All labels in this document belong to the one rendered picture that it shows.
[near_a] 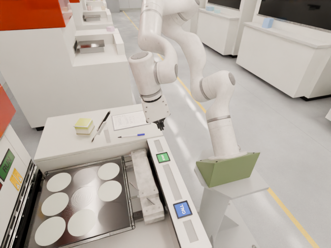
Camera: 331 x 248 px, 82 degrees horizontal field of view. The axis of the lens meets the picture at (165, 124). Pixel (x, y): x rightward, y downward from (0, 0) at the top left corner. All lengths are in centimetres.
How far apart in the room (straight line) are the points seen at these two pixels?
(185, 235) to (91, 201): 40
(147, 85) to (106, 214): 52
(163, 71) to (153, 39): 14
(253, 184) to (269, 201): 104
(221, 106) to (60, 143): 82
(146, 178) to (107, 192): 18
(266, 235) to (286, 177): 70
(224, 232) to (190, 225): 109
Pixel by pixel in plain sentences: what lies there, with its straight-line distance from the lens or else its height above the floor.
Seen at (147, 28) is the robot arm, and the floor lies 148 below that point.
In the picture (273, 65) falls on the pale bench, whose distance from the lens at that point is 397.
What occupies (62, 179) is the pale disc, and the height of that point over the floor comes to 90.
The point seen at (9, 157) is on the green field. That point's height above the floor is 110.
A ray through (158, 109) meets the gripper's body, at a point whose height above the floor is 122.
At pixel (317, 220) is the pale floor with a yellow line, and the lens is 222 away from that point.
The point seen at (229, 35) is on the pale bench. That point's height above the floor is 54.
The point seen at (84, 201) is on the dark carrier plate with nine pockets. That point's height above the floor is 90.
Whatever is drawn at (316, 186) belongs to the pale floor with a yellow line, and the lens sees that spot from 247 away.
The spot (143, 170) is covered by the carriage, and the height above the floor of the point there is 88.
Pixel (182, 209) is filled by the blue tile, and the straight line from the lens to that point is 76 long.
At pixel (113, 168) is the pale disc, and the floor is 90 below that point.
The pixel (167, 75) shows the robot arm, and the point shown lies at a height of 137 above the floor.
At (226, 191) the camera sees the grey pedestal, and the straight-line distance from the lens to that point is 101.
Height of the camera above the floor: 163
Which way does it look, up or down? 38 degrees down
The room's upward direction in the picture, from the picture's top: straight up
